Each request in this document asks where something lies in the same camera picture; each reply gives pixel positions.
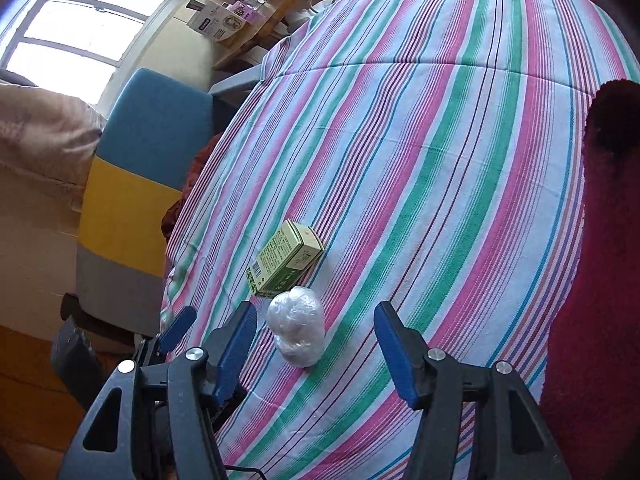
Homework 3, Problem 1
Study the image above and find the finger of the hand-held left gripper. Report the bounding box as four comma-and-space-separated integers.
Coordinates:
132, 305, 198, 368

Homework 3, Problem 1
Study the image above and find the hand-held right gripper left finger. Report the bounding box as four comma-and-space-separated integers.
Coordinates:
57, 300, 258, 480

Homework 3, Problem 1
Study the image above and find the black cable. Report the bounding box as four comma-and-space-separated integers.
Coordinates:
222, 465, 268, 480

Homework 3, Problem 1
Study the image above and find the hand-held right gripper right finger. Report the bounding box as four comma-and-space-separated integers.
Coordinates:
374, 301, 571, 480

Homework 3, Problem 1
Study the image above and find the beige patterned curtain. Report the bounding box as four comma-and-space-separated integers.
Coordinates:
0, 80, 108, 206

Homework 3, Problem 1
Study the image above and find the white plastic ball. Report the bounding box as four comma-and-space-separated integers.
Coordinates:
266, 286, 326, 368

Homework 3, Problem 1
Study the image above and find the striped bedsheet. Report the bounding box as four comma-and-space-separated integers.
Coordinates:
160, 0, 640, 480

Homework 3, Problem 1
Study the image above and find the green paper box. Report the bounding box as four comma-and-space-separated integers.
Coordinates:
246, 219, 326, 297

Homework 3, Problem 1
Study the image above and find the window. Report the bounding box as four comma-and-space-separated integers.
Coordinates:
0, 0, 206, 106

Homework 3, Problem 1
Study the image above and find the grey yellow blue chair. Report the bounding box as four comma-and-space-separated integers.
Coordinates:
60, 67, 266, 336

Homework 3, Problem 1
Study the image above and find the white printed carton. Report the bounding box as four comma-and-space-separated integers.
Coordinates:
187, 0, 241, 51

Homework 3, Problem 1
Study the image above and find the dark red cloth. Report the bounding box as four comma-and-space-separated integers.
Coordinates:
161, 132, 226, 248

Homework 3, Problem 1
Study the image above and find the red fuzzy blanket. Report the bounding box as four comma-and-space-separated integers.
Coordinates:
540, 79, 640, 480

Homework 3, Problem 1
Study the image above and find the small purple box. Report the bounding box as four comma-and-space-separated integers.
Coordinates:
227, 0, 266, 26

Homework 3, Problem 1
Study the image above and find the wooden desk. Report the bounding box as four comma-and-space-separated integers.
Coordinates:
212, 0, 431, 73

